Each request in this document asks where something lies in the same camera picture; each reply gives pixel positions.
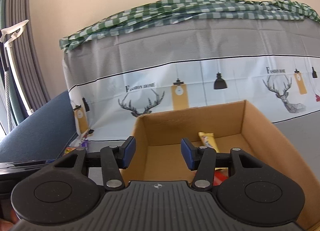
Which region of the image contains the yellow snack bar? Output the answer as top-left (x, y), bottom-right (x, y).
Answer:
top-left (198, 132), bottom-right (220, 152)

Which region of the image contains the red chip packet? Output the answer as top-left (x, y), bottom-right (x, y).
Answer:
top-left (213, 169), bottom-right (228, 186)

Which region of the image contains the purple candy wrapper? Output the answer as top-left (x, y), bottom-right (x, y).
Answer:
top-left (80, 139), bottom-right (89, 149)

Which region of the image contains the clear bag of cookies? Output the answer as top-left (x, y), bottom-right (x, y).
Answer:
top-left (63, 146), bottom-right (76, 156)

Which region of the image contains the person's left hand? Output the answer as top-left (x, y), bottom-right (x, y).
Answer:
top-left (0, 211), bottom-right (20, 231)

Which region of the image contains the open cardboard box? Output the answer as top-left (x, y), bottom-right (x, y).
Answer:
top-left (121, 101), bottom-right (319, 230)

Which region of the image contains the grey deer print cover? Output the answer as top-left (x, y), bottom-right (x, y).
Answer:
top-left (63, 19), bottom-right (319, 141)

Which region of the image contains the green checkered cloth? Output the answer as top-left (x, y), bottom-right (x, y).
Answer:
top-left (59, 0), bottom-right (319, 52)

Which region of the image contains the white floor lamp stand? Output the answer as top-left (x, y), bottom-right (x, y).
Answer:
top-left (1, 19), bottom-right (34, 132)

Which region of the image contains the grey curtain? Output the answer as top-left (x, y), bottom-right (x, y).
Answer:
top-left (4, 0), bottom-right (50, 112)

